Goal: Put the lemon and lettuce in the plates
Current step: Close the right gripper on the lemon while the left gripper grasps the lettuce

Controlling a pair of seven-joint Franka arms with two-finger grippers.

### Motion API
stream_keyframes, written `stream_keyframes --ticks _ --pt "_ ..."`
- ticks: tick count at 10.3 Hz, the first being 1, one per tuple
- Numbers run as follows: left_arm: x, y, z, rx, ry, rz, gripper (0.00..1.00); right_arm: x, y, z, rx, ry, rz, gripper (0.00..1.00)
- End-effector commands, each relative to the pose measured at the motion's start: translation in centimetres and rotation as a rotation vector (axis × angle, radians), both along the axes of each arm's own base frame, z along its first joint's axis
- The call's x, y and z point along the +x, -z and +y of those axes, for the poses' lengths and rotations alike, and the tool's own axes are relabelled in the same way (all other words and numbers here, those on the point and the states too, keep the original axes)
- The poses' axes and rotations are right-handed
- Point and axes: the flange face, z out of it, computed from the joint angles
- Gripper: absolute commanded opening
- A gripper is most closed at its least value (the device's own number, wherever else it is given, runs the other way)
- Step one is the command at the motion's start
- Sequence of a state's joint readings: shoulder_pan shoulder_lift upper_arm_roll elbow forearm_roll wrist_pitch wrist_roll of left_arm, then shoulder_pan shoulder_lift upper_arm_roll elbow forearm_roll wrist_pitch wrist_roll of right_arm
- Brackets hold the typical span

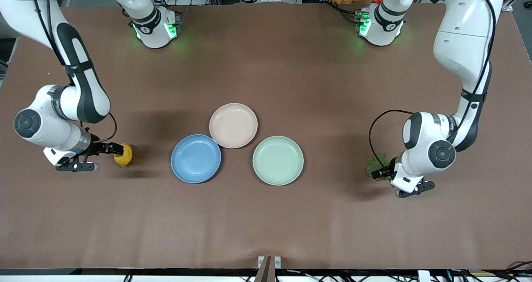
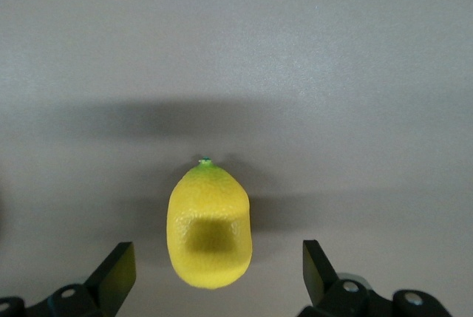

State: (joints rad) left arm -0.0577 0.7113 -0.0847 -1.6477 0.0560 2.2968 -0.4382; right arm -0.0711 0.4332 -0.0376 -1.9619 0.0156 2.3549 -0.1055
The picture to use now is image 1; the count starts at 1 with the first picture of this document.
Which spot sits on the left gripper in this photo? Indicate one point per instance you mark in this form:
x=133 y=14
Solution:
x=389 y=168

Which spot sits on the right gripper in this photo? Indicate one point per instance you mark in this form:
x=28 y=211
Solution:
x=99 y=147

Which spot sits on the green lettuce leaf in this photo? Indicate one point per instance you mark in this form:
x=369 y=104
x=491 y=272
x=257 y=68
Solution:
x=374 y=163

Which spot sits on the yellow lemon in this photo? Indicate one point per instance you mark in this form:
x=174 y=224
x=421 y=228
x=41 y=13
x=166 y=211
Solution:
x=124 y=159

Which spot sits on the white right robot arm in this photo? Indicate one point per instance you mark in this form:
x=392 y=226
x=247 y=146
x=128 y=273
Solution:
x=83 y=86

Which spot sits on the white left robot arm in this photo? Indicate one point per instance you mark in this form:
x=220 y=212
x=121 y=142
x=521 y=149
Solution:
x=465 y=32

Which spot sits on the blue round plate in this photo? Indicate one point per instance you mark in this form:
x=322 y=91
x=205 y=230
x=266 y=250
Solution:
x=195 y=159

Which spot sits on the light green round plate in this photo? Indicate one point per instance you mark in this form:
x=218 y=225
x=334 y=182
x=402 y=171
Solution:
x=277 y=160

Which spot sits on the beige pink round plate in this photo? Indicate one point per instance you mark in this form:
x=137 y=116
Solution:
x=232 y=126

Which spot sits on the small metal bracket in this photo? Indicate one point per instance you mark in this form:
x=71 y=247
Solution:
x=278 y=262

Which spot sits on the brown post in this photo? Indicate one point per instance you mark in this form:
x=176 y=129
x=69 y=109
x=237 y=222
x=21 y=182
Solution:
x=266 y=273

